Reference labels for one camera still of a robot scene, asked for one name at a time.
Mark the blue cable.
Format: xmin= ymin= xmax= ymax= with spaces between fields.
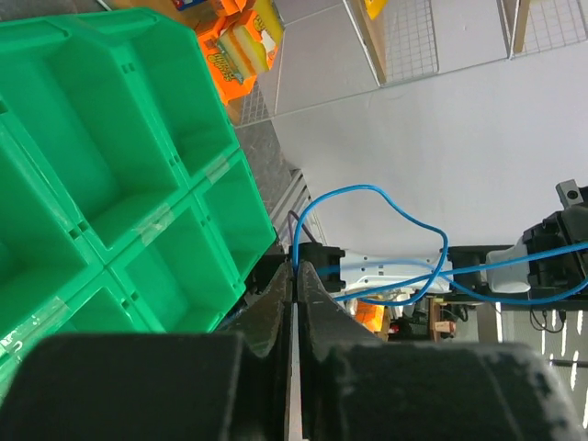
xmin=291 ymin=184 xmax=588 ymax=307

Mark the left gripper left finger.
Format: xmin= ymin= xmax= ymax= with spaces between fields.
xmin=1 ymin=265 xmax=292 ymax=440

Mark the blue product box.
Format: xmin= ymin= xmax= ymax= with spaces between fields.
xmin=172 ymin=0 xmax=206 ymax=11

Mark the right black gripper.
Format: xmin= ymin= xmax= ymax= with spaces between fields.
xmin=486 ymin=181 xmax=587 ymax=301

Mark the yellow candy bag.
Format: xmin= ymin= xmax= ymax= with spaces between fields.
xmin=364 ymin=0 xmax=388 ymax=20

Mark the orange yellow sponge pack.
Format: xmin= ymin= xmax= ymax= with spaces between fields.
xmin=196 ymin=0 xmax=285 ymax=105

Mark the white wire shelf rack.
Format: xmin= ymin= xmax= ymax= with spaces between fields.
xmin=345 ymin=1 xmax=587 ymax=87

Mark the green six-compartment bin tray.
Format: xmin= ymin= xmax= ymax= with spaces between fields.
xmin=1 ymin=8 xmax=276 ymax=390

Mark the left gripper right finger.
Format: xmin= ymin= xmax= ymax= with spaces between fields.
xmin=296 ymin=262 xmax=583 ymax=440

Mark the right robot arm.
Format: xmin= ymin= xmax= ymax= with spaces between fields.
xmin=291 ymin=184 xmax=587 ymax=306

